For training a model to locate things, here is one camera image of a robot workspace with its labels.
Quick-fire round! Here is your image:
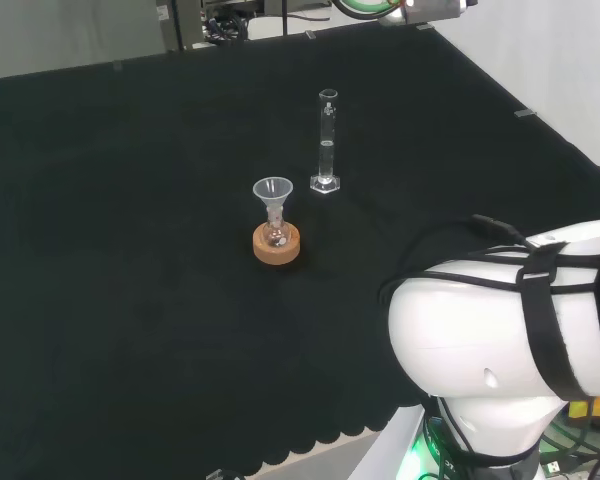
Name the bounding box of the clear glass graduated cylinder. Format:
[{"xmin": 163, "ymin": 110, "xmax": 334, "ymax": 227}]
[{"xmin": 309, "ymin": 88, "xmax": 341, "ymax": 195}]

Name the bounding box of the small round-bottom glass flask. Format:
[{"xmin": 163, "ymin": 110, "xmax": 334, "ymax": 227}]
[{"xmin": 260, "ymin": 202, "xmax": 289, "ymax": 250}]

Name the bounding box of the clear plastic funnel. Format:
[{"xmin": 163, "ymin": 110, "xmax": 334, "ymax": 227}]
[{"xmin": 252, "ymin": 176, "xmax": 295, "ymax": 211}]

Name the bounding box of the black bench cloth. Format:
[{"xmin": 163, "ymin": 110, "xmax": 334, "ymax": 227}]
[{"xmin": 0, "ymin": 22, "xmax": 600, "ymax": 476}]

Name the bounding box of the cork ring stand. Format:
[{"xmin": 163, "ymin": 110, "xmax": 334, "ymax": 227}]
[{"xmin": 252, "ymin": 222, "xmax": 301, "ymax": 267}]

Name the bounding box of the black cable bundle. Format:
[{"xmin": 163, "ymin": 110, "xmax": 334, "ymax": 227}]
[{"xmin": 203, "ymin": 13, "xmax": 251, "ymax": 47}]

